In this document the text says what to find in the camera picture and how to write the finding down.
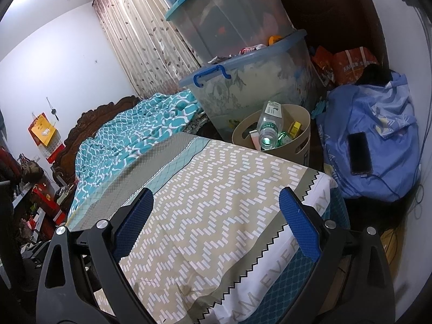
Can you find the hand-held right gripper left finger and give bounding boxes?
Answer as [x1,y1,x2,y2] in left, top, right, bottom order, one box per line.
[36,187,154,324]

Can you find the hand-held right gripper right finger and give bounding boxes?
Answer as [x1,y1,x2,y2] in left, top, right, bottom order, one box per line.
[278,186,396,324]

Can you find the beige plastic bin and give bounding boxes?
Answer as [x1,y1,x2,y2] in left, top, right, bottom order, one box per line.
[232,104,311,161]

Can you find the clear plastic bottle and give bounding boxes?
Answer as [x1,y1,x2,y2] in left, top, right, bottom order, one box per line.
[258,100,282,151]

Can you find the zigzag patterned bed sheet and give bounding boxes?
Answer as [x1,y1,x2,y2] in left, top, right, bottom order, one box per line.
[66,131,350,324]

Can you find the red gift box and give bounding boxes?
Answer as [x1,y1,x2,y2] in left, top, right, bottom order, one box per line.
[32,184,65,224]

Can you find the teal patterned blanket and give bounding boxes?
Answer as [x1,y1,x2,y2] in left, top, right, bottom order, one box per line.
[67,89,205,223]

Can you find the black smartphone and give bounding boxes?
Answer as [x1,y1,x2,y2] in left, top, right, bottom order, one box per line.
[347,131,373,176]

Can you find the carved wooden headboard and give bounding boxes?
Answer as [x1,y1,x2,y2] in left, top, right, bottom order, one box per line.
[50,95,140,190]

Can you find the brown handbag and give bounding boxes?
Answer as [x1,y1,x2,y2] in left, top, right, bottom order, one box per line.
[18,155,44,183]

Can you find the teal plastic object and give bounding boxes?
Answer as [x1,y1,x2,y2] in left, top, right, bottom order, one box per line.
[310,96,329,119]

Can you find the blue bedding bundle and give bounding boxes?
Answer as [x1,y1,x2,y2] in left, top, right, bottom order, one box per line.
[317,71,421,203]

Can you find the hanging keys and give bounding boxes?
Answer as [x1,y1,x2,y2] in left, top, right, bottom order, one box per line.
[45,97,60,122]

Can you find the clear storage box blue lid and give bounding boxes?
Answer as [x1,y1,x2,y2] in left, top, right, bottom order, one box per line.
[179,29,328,139]

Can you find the orange snack packet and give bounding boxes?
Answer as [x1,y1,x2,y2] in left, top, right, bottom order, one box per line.
[310,45,336,85]

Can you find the black cloth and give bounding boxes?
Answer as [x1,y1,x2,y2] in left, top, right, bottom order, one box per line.
[354,63,395,86]

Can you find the orange paper bag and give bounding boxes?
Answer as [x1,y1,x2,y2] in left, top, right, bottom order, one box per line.
[332,46,379,85]

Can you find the red white snack packet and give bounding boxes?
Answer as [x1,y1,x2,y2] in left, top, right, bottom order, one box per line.
[239,45,268,56]

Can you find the leaf print curtain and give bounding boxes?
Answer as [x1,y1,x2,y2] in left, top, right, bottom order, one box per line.
[93,0,203,100]

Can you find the dark wooden door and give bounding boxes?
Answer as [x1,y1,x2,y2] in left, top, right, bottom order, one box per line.
[266,0,389,85]

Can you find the clear storage box teal lid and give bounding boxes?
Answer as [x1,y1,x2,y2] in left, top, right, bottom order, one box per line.
[165,0,296,63]

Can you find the phone charging cable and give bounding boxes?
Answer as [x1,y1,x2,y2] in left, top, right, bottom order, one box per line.
[369,171,423,204]

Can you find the yellow red wall hanging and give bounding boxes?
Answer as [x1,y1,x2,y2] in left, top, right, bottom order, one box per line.
[28,113,66,164]

